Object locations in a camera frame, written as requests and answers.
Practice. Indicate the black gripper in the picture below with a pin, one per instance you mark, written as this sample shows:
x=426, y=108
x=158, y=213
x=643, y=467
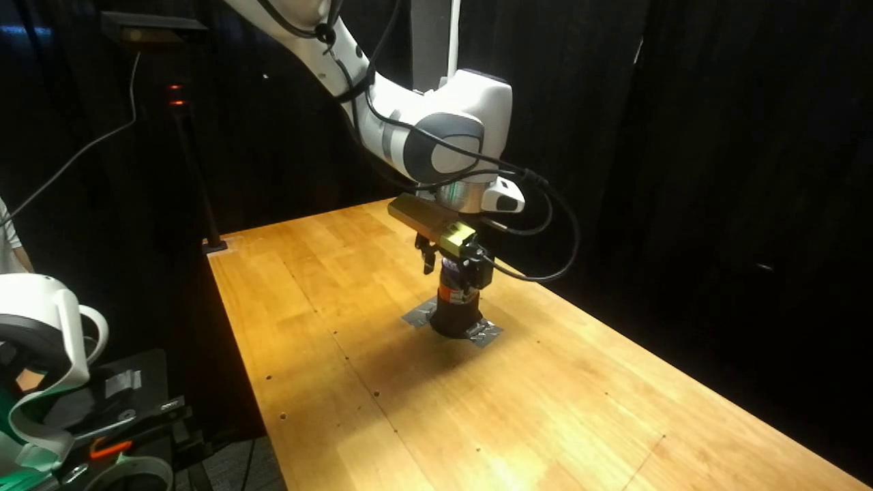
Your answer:
x=465, y=265

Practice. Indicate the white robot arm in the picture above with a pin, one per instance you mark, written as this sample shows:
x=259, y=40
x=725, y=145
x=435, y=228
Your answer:
x=453, y=111

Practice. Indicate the black cup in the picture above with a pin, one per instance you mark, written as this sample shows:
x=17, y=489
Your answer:
x=453, y=317

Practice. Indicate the black stand base clamp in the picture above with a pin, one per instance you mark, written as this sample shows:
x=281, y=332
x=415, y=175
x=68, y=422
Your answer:
x=217, y=243

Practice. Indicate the black tool case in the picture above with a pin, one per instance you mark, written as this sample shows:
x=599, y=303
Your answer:
x=137, y=414

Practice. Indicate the white rounded machine housing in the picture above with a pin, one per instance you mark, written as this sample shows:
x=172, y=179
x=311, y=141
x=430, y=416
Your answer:
x=44, y=310

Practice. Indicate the tan wrist camera box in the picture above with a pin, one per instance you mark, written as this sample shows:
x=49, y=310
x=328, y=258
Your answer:
x=426, y=219

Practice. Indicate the grey base plate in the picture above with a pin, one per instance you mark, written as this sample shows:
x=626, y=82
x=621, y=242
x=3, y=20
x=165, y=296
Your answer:
x=482, y=335

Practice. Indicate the white vertical post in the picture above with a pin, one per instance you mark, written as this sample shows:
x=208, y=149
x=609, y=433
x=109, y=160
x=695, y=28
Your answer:
x=435, y=37

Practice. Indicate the black camera stand pole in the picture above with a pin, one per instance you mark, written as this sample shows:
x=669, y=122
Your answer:
x=195, y=172

